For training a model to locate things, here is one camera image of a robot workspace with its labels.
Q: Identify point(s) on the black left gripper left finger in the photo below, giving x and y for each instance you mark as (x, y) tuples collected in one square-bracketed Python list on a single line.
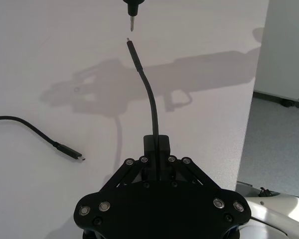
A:
[(149, 149)]

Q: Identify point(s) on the black tool with metal tip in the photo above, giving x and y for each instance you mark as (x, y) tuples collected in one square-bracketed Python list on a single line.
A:
[(133, 10)]

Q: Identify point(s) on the white robot body shell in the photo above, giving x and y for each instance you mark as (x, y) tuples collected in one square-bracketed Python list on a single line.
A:
[(276, 214)]

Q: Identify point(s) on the small black connector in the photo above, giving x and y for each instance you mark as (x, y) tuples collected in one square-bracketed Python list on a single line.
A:
[(264, 192)]

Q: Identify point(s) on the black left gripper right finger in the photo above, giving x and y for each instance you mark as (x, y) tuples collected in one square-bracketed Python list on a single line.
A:
[(164, 147)]

